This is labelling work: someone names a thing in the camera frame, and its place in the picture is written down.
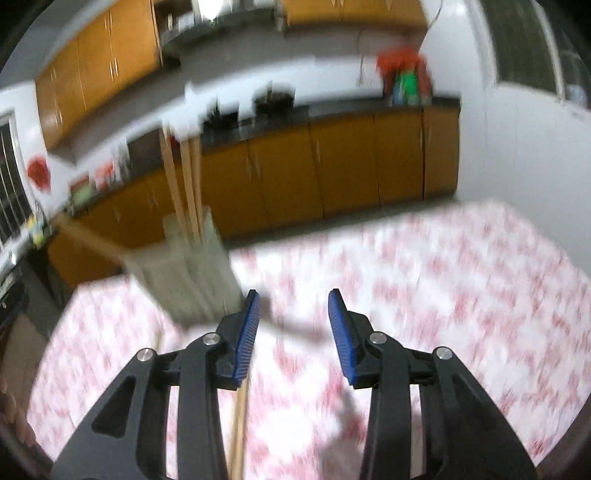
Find upper wooden wall cabinets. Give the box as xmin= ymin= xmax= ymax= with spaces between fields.
xmin=35 ymin=1 xmax=427 ymax=151

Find right barred window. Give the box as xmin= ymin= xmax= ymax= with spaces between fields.
xmin=479 ymin=1 xmax=590 ymax=110

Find person's left hand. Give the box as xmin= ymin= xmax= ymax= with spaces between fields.
xmin=0 ymin=378 xmax=36 ymax=447

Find yellow detergent bottle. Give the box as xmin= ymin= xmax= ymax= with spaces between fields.
xmin=26 ymin=215 xmax=45 ymax=248

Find steel range hood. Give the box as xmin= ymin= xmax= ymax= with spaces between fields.
xmin=153 ymin=0 xmax=280 ymax=58

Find floral pink white tablecloth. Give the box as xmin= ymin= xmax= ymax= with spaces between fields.
xmin=26 ymin=201 xmax=590 ymax=479

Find dark cutting board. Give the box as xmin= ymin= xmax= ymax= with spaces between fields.
xmin=127 ymin=136 xmax=162 ymax=175

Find black lidded wok right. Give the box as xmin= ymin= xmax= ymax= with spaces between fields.
xmin=253 ymin=90 xmax=294 ymax=116

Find barred window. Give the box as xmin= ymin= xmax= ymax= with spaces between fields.
xmin=479 ymin=1 xmax=590 ymax=110
xmin=0 ymin=116 xmax=32 ymax=247

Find green box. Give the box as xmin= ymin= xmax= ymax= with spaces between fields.
xmin=396 ymin=70 xmax=420 ymax=105

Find red bag on counter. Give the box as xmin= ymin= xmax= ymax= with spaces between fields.
xmin=377 ymin=47 xmax=433 ymax=106

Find red plastic bag hanging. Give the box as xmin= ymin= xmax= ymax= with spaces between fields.
xmin=26 ymin=155 xmax=51 ymax=193

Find black wok left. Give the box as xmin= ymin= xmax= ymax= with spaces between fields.
xmin=202 ymin=103 xmax=239 ymax=131

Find left barred window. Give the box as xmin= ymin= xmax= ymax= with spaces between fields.
xmin=0 ymin=116 xmax=32 ymax=247

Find green perforated utensil holder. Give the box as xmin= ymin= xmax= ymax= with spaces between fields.
xmin=123 ymin=206 xmax=243 ymax=329

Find green basin with red bowl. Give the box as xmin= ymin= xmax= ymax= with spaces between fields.
xmin=69 ymin=174 xmax=97 ymax=207

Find small orange red bag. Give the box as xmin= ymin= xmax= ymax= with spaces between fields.
xmin=94 ymin=160 xmax=116 ymax=190

